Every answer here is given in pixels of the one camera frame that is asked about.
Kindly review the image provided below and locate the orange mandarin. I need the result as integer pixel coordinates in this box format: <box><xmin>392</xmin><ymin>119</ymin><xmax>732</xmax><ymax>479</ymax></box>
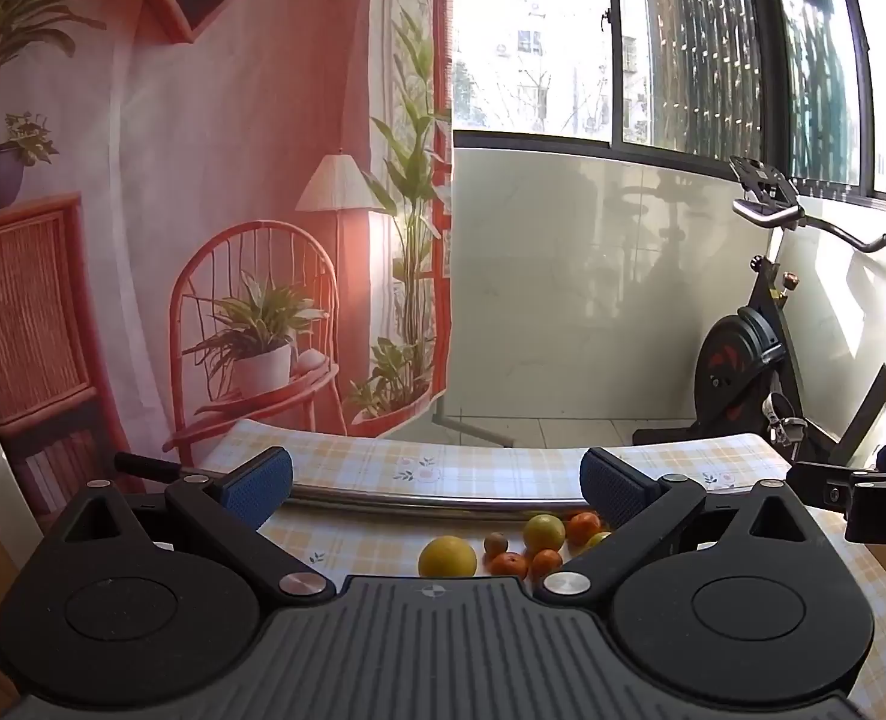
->
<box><xmin>564</xmin><ymin>511</ymin><xmax>603</xmax><ymax>547</ymax></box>
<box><xmin>485</xmin><ymin>552</ymin><xmax>530</xmax><ymax>581</ymax></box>

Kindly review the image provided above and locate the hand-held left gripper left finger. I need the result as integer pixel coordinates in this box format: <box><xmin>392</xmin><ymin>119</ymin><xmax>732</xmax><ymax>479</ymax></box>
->
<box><xmin>34</xmin><ymin>446</ymin><xmax>337</xmax><ymax>608</ymax></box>

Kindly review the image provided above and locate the checked floral tablecloth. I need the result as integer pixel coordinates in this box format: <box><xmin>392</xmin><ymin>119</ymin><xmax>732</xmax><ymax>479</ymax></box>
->
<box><xmin>210</xmin><ymin>420</ymin><xmax>886</xmax><ymax>691</ymax></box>

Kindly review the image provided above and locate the printed room wall tapestry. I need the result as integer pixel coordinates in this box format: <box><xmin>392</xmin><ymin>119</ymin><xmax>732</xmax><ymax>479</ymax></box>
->
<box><xmin>0</xmin><ymin>0</ymin><xmax>459</xmax><ymax>533</ymax></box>

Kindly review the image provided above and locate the long steel pole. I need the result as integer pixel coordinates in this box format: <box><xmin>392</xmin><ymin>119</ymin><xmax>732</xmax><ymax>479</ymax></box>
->
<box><xmin>115</xmin><ymin>452</ymin><xmax>616</xmax><ymax>524</ymax></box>

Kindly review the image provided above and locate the black exercise bike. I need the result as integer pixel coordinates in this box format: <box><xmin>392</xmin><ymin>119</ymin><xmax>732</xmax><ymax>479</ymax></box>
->
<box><xmin>632</xmin><ymin>156</ymin><xmax>886</xmax><ymax>466</ymax></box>

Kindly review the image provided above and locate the yellow-green citrus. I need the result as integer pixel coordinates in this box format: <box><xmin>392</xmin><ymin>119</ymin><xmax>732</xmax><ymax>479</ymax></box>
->
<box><xmin>522</xmin><ymin>514</ymin><xmax>567</xmax><ymax>554</ymax></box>

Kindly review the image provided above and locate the large yellow lemon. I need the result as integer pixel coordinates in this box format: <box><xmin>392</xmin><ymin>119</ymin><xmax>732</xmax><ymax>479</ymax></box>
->
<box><xmin>418</xmin><ymin>535</ymin><xmax>479</xmax><ymax>580</ymax></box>

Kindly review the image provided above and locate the metal backdrop stand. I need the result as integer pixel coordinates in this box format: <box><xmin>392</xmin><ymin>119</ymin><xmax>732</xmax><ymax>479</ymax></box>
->
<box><xmin>431</xmin><ymin>390</ymin><xmax>515</xmax><ymax>449</ymax></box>

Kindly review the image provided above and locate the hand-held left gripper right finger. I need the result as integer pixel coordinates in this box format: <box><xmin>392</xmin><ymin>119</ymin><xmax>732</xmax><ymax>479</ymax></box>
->
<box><xmin>536</xmin><ymin>447</ymin><xmax>837</xmax><ymax>605</ymax></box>

